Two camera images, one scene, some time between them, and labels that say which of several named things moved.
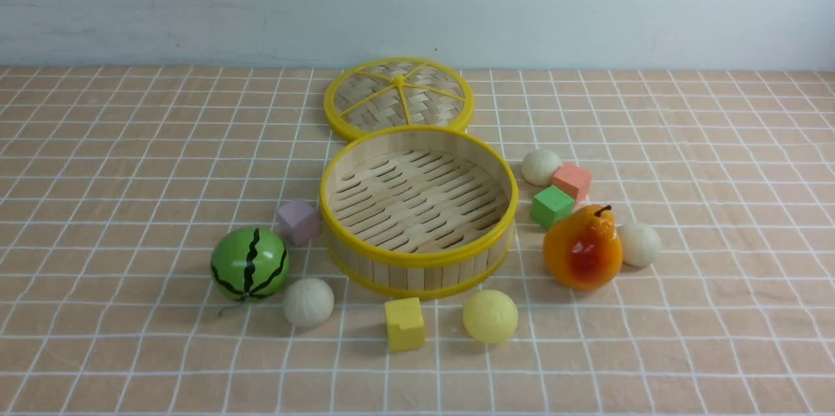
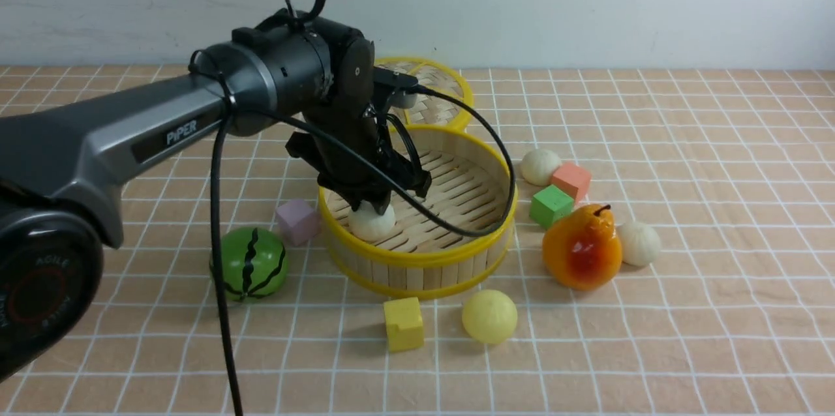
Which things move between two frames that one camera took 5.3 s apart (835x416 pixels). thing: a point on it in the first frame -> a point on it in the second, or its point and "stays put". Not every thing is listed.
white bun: (308, 302) -> (368, 225)
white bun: (641, 244) stays put
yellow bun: (490, 315) stays put
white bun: (539, 166) stays put
